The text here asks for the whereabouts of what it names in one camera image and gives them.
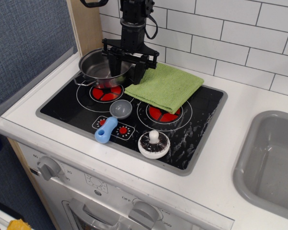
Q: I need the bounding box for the blue grey toy scoop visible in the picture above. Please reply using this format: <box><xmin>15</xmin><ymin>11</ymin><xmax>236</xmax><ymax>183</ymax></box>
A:
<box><xmin>95</xmin><ymin>100</ymin><xmax>132</xmax><ymax>144</ymax></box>

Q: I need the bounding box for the white toy mushroom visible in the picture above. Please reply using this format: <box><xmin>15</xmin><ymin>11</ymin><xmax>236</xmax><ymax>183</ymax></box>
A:
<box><xmin>138</xmin><ymin>130</ymin><xmax>170</xmax><ymax>159</ymax></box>

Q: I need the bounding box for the grey sink basin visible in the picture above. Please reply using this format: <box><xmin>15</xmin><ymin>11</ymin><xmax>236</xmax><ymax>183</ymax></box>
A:
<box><xmin>233</xmin><ymin>111</ymin><xmax>288</xmax><ymax>219</ymax></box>

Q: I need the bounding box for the grey right oven knob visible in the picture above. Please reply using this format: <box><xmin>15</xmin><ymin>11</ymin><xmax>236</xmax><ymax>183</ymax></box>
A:
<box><xmin>128</xmin><ymin>201</ymin><xmax>159</xmax><ymax>230</ymax></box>

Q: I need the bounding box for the silver steel pan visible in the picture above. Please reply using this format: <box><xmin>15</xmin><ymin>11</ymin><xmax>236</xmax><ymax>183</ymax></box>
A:
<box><xmin>73</xmin><ymin>48</ymin><xmax>132</xmax><ymax>89</ymax></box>

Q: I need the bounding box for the yellow object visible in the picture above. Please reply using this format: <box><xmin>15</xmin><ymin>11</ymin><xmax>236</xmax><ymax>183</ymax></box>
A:
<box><xmin>7</xmin><ymin>219</ymin><xmax>32</xmax><ymax>230</ymax></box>

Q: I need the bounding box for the grey oven knob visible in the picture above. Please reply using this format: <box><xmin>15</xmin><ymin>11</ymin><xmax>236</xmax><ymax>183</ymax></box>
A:
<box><xmin>37</xmin><ymin>156</ymin><xmax>61</xmax><ymax>181</ymax></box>
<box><xmin>128</xmin><ymin>201</ymin><xmax>159</xmax><ymax>230</ymax></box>

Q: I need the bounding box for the black cable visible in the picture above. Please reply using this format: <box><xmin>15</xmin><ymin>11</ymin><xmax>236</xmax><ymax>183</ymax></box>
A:
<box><xmin>144</xmin><ymin>14</ymin><xmax>158</xmax><ymax>40</ymax></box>

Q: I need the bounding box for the white toy oven front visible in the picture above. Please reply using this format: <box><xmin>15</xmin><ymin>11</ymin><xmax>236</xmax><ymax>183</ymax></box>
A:
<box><xmin>19</xmin><ymin>144</ymin><xmax>234</xmax><ymax>230</ymax></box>

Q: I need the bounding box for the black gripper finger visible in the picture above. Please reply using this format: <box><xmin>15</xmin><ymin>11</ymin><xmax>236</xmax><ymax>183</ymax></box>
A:
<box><xmin>133</xmin><ymin>55</ymin><xmax>150</xmax><ymax>85</ymax></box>
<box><xmin>108</xmin><ymin>48</ymin><xmax>123</xmax><ymax>77</ymax></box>

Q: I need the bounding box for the grey left oven knob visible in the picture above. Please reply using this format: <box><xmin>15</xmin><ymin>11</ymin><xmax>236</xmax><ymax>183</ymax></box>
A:
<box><xmin>37</xmin><ymin>156</ymin><xmax>61</xmax><ymax>181</ymax></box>

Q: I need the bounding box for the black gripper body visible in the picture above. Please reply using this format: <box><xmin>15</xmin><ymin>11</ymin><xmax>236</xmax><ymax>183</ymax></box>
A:
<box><xmin>102</xmin><ymin>21</ymin><xmax>159</xmax><ymax>69</ymax></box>

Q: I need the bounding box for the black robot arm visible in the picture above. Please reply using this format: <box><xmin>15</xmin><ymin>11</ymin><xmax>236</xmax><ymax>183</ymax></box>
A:
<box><xmin>102</xmin><ymin>0</ymin><xmax>159</xmax><ymax>84</ymax></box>

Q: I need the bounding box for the wooden side post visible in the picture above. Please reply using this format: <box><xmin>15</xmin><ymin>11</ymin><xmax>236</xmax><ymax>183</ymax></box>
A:
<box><xmin>66</xmin><ymin>0</ymin><xmax>103</xmax><ymax>56</ymax></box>

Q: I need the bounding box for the green rag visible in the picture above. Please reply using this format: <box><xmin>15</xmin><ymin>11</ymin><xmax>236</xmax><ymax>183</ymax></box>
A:
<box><xmin>124</xmin><ymin>64</ymin><xmax>204</xmax><ymax>114</ymax></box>

